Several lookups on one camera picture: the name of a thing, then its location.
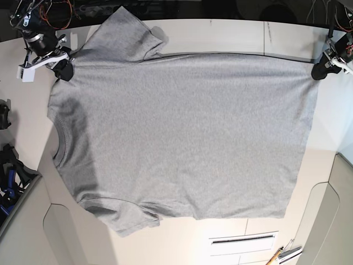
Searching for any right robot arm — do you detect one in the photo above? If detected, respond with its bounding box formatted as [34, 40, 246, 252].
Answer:
[9, 1, 74, 82]

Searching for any black device at left edge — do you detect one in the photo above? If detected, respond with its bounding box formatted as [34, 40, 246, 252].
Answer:
[0, 99, 12, 130]

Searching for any white cable slot plate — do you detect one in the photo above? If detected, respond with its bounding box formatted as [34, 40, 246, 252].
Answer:
[208, 231, 279, 256]

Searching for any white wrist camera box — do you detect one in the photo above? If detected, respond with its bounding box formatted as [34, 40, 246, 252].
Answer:
[17, 65, 35, 83]

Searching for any grey T-shirt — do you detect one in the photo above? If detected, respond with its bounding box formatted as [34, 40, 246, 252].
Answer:
[47, 8, 318, 236]

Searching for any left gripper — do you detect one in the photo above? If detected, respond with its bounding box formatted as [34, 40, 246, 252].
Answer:
[311, 38, 352, 80]

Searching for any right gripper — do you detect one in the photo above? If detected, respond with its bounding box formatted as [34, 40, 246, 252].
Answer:
[32, 34, 74, 82]

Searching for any black and blue equipment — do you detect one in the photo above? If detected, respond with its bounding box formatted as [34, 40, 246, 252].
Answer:
[1, 144, 40, 218]

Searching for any wooden handled tool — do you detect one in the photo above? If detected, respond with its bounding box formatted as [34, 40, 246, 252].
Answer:
[266, 247, 284, 265]

